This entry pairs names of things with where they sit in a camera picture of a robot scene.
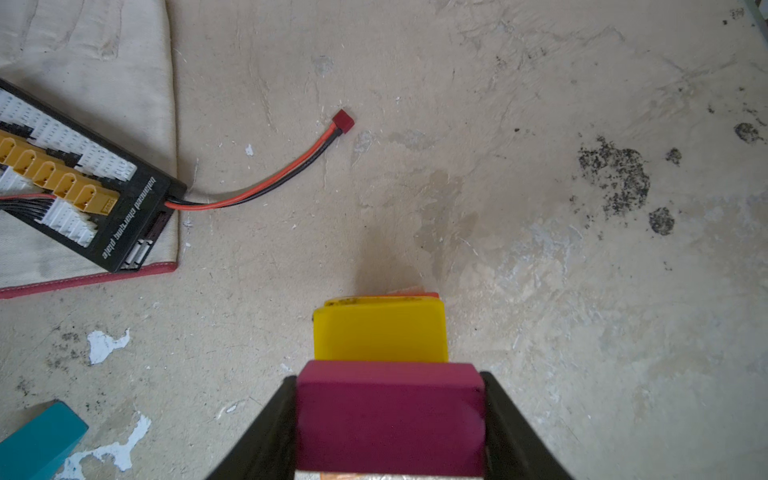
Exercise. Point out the red rectangular wood block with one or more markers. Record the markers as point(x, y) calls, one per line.
point(413, 294)

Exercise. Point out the white work glove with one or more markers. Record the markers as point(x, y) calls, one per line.
point(90, 85)

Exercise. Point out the yellow rectangular wood block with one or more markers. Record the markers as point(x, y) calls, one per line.
point(381, 329)

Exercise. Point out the teal wood block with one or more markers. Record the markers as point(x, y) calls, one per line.
point(39, 448)

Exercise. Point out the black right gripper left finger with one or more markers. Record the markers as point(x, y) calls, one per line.
point(267, 449)

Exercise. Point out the magenta wood block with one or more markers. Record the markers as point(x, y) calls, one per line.
point(391, 418)

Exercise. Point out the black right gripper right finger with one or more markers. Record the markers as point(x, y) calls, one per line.
point(513, 450)

